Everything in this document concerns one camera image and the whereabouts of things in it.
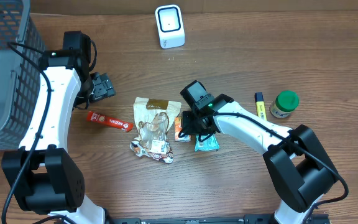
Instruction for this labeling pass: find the orange snack packet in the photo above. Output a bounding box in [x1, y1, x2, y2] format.
[175, 117, 191, 142]

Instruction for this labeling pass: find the teal tissue packet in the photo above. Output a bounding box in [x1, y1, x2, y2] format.
[195, 135, 219, 152]

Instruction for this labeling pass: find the red snack bar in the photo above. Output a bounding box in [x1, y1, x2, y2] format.
[86, 111, 134, 132]

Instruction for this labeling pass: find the clear brown snack bag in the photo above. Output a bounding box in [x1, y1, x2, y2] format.
[130, 97, 181, 164]

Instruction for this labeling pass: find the yellow highlighter pen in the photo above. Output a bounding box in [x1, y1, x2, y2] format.
[254, 92, 267, 121]

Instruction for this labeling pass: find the green lid Knorr jar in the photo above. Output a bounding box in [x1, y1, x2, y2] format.
[269, 90, 300, 118]

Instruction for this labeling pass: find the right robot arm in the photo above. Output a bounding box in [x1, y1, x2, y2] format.
[180, 80, 339, 223]

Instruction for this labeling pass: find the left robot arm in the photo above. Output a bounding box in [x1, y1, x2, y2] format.
[1, 31, 116, 223]

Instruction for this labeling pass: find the white barcode scanner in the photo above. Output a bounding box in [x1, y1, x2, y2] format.
[155, 4, 185, 49]

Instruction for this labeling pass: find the grey plastic mesh basket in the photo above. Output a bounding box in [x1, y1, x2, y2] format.
[0, 0, 45, 151]

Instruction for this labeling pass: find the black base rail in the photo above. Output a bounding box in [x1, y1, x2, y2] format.
[104, 213, 331, 224]

